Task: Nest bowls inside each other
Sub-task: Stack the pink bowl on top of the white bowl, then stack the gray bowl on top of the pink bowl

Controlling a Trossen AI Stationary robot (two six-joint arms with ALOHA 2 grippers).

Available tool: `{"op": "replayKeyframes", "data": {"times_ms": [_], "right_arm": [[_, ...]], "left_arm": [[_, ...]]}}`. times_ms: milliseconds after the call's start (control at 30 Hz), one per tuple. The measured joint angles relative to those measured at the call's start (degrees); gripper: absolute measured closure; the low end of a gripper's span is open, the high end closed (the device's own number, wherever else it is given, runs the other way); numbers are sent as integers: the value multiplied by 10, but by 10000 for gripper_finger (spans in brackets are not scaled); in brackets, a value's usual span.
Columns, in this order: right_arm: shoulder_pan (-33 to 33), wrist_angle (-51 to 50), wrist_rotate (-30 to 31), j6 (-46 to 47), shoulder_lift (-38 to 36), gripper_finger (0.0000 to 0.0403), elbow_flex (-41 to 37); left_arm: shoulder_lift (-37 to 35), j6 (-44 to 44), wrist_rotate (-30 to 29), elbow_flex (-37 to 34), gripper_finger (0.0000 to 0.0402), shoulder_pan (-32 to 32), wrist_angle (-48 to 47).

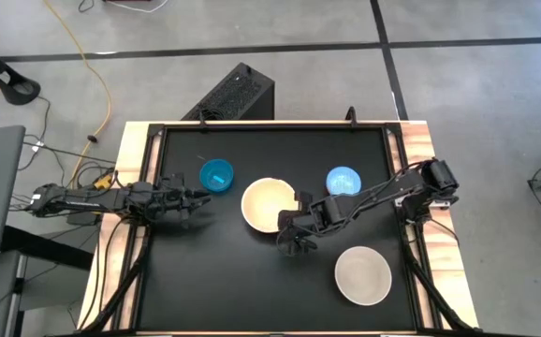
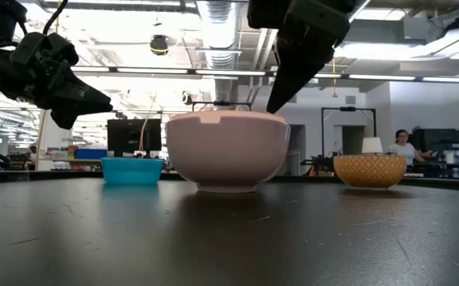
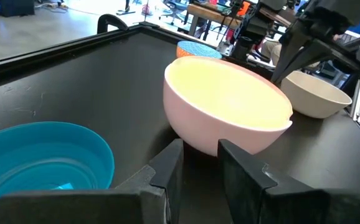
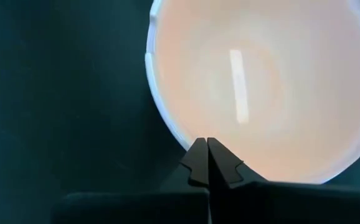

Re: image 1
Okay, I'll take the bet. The translucent blue plastic bowl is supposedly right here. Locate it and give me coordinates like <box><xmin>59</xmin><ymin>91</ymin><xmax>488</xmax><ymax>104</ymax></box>
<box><xmin>198</xmin><ymin>158</ymin><xmax>235</xmax><ymax>194</ymax></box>

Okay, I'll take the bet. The light wooden bowl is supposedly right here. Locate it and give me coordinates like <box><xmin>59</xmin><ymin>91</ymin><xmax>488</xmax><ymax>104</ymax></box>
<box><xmin>241</xmin><ymin>177</ymin><xmax>300</xmax><ymax>234</ymax></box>

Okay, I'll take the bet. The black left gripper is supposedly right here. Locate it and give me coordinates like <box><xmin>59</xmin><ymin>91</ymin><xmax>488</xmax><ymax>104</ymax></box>
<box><xmin>155</xmin><ymin>172</ymin><xmax>212</xmax><ymax>229</ymax></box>

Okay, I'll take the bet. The black computer tower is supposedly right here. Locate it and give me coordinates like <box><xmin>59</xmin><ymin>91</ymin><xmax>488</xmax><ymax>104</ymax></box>
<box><xmin>181</xmin><ymin>62</ymin><xmax>276</xmax><ymax>122</ymax></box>

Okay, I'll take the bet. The white cable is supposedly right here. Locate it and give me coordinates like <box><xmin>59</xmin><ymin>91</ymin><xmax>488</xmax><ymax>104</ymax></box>
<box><xmin>105</xmin><ymin>0</ymin><xmax>170</xmax><ymax>14</ymax></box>

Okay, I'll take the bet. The grey ceramic bowl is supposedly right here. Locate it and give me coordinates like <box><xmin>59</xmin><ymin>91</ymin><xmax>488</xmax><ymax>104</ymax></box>
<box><xmin>334</xmin><ymin>245</ymin><xmax>393</xmax><ymax>307</ymax></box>

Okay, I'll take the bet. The black table mat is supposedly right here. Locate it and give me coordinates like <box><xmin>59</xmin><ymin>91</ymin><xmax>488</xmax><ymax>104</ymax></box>
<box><xmin>135</xmin><ymin>126</ymin><xmax>417</xmax><ymax>332</ymax></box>

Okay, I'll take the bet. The black cable bundle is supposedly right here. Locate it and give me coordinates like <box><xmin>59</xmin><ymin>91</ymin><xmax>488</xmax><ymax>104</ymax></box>
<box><xmin>10</xmin><ymin>93</ymin><xmax>118</xmax><ymax>188</ymax></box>

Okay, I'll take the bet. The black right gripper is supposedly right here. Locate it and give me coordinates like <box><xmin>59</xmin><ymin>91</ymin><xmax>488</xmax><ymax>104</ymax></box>
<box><xmin>276</xmin><ymin>189</ymin><xmax>329</xmax><ymax>256</ymax></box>

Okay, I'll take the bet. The pale blue upturned bowl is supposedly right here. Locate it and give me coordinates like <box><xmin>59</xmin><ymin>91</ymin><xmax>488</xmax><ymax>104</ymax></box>
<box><xmin>325</xmin><ymin>166</ymin><xmax>363</xmax><ymax>197</ymax></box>

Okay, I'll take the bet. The yellow extension cable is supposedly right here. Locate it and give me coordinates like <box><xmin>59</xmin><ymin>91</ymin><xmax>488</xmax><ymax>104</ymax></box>
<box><xmin>41</xmin><ymin>0</ymin><xmax>113</xmax><ymax>189</ymax></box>

